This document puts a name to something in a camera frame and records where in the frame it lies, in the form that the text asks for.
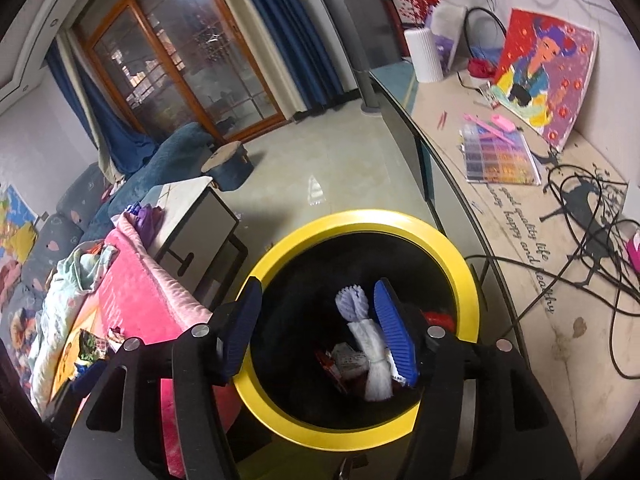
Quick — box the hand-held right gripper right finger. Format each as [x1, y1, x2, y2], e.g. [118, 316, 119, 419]
[374, 277, 583, 480]

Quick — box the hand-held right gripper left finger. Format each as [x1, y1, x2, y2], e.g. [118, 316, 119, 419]
[55, 277, 263, 480]

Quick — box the white foam net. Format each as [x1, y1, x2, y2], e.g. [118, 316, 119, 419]
[334, 284, 396, 402]

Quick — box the red plastic wrapper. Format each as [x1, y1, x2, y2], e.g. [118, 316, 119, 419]
[422, 310, 456, 333]

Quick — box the white printed plastic wrapper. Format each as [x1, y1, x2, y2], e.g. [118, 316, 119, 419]
[315, 342, 371, 396]

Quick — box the yellow rim trash bin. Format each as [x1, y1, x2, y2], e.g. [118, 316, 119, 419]
[231, 207, 482, 453]

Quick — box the pink printed blanket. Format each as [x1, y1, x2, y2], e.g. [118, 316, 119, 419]
[37, 212, 241, 480]

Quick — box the glass top tv cabinet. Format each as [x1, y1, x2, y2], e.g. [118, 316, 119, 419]
[367, 50, 640, 461]

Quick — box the beige deer print mat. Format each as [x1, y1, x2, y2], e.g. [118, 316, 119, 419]
[415, 60, 636, 441]

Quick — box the purple cloth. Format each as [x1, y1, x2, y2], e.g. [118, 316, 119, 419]
[125, 202, 163, 246]

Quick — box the white top coffee table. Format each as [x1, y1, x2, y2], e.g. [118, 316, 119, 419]
[145, 175, 248, 301]

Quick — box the round dark blue stool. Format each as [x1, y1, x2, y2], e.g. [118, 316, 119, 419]
[201, 142, 255, 192]

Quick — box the light green quilt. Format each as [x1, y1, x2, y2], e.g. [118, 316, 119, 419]
[27, 242, 118, 411]

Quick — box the blue patterned sofa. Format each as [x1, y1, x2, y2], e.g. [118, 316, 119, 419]
[0, 122, 216, 401]

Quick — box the clear bead organiser box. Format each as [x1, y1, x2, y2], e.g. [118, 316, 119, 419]
[460, 127, 543, 186]

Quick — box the colourful patterned cloth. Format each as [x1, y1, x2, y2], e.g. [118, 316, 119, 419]
[0, 305, 36, 396]

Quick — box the pink plastic strip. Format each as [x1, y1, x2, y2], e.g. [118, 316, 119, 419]
[462, 114, 521, 147]

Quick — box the blue curtain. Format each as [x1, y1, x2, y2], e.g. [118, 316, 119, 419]
[45, 30, 161, 176]
[227, 0, 348, 111]

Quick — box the pile of clothes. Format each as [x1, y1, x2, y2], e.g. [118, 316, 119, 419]
[0, 260, 23, 301]

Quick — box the yellow pillow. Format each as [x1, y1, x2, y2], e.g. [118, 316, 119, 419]
[0, 227, 38, 263]

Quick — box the country map poster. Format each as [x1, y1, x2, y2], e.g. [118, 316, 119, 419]
[0, 184, 41, 233]

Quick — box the wooden sliding glass door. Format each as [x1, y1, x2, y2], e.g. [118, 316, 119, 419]
[72, 0, 288, 141]

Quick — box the white ribbed vase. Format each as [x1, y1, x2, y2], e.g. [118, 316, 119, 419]
[404, 26, 445, 83]

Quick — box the red yarn bundle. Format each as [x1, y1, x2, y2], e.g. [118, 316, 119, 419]
[468, 57, 496, 80]

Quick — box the grey tower air conditioner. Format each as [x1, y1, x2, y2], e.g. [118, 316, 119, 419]
[320, 0, 396, 113]

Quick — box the colourful portrait painting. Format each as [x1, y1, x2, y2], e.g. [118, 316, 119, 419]
[487, 8, 599, 153]

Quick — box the small white canvas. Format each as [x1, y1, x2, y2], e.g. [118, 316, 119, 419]
[430, 4, 468, 71]

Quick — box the tangle of black cables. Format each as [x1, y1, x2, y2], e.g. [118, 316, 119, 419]
[465, 160, 640, 381]

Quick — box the blue basket with black handle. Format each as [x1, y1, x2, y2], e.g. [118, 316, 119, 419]
[464, 6, 507, 78]

